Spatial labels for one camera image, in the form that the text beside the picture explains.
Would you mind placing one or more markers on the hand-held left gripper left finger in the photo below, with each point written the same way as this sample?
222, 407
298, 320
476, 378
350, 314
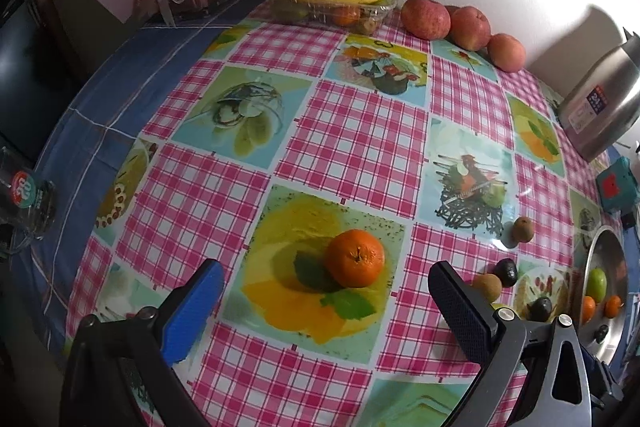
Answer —
192, 312

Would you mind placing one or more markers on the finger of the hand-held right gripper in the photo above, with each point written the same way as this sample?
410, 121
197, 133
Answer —
602, 377

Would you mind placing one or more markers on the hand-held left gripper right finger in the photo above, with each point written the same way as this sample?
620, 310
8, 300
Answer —
457, 312

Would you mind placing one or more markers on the brown kiwi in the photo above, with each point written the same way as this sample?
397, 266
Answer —
487, 286
522, 229

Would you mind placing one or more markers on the dark purple plum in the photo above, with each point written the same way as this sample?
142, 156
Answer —
507, 272
541, 308

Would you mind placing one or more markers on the orange mandarin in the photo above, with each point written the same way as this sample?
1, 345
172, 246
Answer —
612, 305
588, 309
355, 257

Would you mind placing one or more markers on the oblong green apple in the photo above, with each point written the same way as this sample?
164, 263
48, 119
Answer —
596, 282

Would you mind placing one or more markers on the round steel basin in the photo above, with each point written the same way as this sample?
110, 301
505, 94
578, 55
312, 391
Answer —
597, 252

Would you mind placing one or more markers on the teal box with red label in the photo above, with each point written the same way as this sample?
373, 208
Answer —
620, 184

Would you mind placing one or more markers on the clear glass cup with label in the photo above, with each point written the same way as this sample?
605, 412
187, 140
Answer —
30, 207

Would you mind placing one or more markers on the pink checked fruit-print tablecloth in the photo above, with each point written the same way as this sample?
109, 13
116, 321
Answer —
350, 132

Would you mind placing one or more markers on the stainless steel thermos kettle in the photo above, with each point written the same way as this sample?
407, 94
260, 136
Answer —
600, 102

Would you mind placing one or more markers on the red apple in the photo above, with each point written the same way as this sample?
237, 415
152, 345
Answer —
425, 18
470, 28
506, 52

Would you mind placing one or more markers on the dark brown box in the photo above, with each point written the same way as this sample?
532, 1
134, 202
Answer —
75, 32

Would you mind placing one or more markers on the clear plastic fruit container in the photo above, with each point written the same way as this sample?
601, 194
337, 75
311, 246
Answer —
350, 14

